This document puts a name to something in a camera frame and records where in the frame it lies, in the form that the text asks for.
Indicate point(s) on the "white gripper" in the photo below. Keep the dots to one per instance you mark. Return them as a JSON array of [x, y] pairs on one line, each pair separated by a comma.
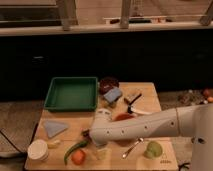
[[101, 152]]

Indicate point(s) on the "bunch of dark grapes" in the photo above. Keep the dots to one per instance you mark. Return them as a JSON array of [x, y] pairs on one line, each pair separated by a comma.
[[85, 133]]

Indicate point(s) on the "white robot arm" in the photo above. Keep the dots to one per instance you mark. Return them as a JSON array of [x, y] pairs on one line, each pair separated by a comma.
[[191, 121]]

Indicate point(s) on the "green plastic tray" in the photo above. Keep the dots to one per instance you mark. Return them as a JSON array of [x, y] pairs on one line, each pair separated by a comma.
[[72, 94]]

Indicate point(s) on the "green chili pepper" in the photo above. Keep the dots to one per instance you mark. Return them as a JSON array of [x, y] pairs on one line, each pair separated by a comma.
[[76, 146]]

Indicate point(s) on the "orange tomato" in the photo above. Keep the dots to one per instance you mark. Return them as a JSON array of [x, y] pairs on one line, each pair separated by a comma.
[[78, 157]]

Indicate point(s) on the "metal spoon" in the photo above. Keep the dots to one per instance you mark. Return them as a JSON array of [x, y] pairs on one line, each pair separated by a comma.
[[125, 154]]

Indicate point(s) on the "orange bowl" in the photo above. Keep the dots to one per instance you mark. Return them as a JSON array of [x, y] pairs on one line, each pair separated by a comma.
[[123, 116]]

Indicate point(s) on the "small yellow piece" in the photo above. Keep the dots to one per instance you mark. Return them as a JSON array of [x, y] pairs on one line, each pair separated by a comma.
[[53, 144]]

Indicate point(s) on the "green cup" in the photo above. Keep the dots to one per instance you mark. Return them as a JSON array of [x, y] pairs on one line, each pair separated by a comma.
[[153, 150]]

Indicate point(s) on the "blue triangular cloth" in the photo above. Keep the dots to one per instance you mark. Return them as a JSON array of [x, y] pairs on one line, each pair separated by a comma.
[[54, 128]]

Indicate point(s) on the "blue sponge block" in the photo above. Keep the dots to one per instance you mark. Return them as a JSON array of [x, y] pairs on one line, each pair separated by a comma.
[[112, 95]]

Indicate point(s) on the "brown black brush block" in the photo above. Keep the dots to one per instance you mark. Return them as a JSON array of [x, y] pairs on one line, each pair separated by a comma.
[[132, 96]]

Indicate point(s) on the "dark red bowl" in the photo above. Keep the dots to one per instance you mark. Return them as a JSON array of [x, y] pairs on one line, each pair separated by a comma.
[[107, 83]]

